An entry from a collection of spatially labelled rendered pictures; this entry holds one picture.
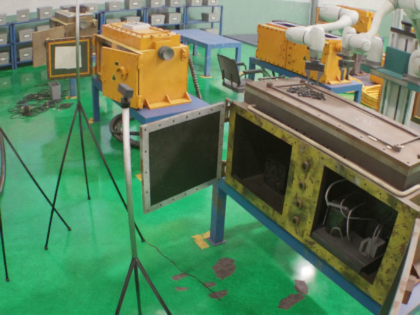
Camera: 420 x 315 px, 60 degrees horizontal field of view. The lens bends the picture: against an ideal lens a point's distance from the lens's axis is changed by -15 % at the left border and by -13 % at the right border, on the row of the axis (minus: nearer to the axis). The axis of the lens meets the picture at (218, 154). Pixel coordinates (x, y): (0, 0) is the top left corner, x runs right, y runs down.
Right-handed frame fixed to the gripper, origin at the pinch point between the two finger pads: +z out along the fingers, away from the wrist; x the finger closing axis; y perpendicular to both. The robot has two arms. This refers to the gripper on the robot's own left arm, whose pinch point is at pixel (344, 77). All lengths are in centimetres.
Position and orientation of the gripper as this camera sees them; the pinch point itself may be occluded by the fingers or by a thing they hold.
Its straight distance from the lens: 302.0
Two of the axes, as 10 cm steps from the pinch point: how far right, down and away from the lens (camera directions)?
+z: -0.5, 9.0, 4.3
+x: 8.6, -1.8, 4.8
